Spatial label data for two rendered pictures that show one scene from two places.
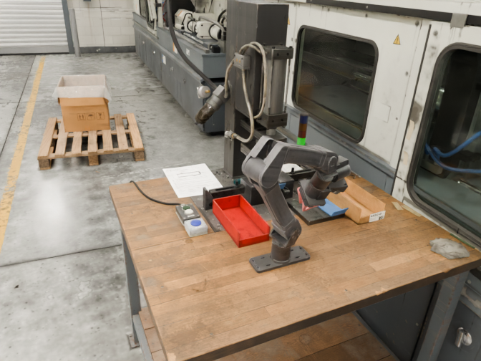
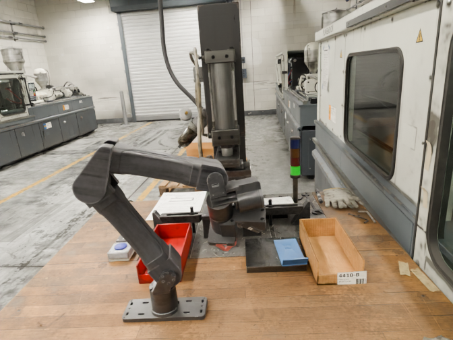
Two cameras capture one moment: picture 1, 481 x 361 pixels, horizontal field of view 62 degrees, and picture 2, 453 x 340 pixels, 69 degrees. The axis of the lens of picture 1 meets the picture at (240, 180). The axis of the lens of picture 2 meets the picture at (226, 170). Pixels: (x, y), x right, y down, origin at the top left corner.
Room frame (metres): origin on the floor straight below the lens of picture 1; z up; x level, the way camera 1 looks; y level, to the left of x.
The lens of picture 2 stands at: (0.57, -0.61, 1.46)
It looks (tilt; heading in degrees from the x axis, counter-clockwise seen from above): 17 degrees down; 29
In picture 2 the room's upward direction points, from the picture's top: 4 degrees counter-clockwise
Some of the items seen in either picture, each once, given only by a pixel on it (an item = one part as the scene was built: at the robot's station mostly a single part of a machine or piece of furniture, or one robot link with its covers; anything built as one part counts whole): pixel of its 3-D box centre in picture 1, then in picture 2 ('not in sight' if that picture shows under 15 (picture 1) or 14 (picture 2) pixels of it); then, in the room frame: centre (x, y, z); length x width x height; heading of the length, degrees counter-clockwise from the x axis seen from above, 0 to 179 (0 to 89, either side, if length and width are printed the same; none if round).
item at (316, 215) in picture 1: (315, 209); (273, 253); (1.40, -0.30, 0.91); 0.17 x 0.16 x 0.02; 116
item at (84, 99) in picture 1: (86, 102); (207, 146); (4.49, 1.80, 0.40); 0.67 x 0.60 x 0.50; 18
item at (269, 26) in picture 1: (259, 60); (223, 73); (1.62, -0.06, 1.44); 0.17 x 0.13 x 0.42; 26
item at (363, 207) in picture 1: (351, 200); (329, 248); (1.45, -0.46, 0.93); 0.25 x 0.13 x 0.08; 26
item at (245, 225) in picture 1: (239, 218); (167, 249); (1.27, 0.00, 0.93); 0.25 x 0.12 x 0.06; 26
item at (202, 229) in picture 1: (195, 230); (122, 254); (1.23, 0.15, 0.90); 0.07 x 0.07 x 0.06; 26
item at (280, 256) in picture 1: (280, 250); (164, 297); (1.07, -0.14, 0.94); 0.20 x 0.07 x 0.08; 116
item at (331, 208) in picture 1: (328, 203); (289, 248); (1.40, -0.35, 0.93); 0.15 x 0.07 x 0.03; 29
